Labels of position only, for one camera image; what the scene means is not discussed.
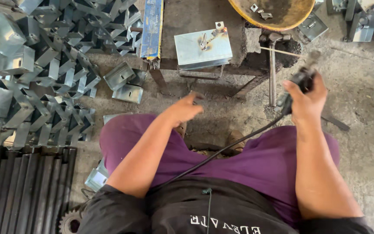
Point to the person's left hand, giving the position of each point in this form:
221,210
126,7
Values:
182,110

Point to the person's right brown shoe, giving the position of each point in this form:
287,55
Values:
236,139

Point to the yellow rusty metal bowl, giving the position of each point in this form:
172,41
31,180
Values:
281,14

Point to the thin welding electrode rod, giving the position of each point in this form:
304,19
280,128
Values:
281,52

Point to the blue welding electrode box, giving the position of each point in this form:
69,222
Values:
152,29

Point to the purple trousers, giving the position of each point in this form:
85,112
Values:
255,165

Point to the steel hammer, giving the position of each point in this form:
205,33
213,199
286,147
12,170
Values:
272,74

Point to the person's brown shoe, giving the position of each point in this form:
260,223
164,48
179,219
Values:
181,129
236,139

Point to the black welding electrode holder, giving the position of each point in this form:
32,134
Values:
302,79

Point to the stack of dark angle bars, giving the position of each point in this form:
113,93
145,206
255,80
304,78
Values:
24,191

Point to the galvanized metal box with hasp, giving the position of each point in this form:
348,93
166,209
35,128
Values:
203,48

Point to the small metal hasp piece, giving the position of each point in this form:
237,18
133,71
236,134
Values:
265,15

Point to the person's left brown shoe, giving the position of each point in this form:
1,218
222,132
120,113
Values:
181,129

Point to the rusty metal gear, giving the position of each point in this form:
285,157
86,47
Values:
67,219

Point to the pile of galvanized metal brackets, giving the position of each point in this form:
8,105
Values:
34,71

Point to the person's right hand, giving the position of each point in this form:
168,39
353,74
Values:
308,104

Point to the dark metal work table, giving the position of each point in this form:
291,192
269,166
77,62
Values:
239,58

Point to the finished metal box with latch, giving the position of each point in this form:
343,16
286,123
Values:
364,27
312,27

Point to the person's left fingers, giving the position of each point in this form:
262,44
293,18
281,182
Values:
196,96

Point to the small square metal tab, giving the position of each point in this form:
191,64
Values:
254,7

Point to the black printed shirt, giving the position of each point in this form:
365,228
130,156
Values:
187,211

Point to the single galvanized metal bracket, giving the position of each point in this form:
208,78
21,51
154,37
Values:
128,93
110,117
96,177
118,75

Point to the flat dark metal bar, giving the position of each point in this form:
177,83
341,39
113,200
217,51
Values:
334,122

